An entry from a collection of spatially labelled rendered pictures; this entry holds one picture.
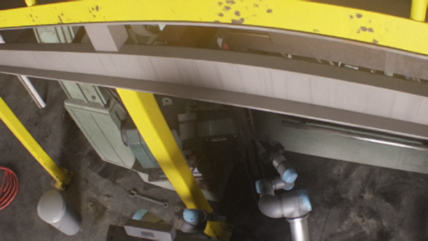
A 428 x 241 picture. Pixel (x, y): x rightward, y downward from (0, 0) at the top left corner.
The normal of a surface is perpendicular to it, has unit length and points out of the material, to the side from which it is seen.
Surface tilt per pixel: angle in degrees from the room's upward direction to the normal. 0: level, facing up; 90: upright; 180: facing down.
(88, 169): 0
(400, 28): 90
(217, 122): 45
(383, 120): 0
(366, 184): 0
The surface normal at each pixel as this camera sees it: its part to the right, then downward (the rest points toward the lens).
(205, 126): -0.14, 0.13
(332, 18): -0.33, 0.78
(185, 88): -0.19, -0.61
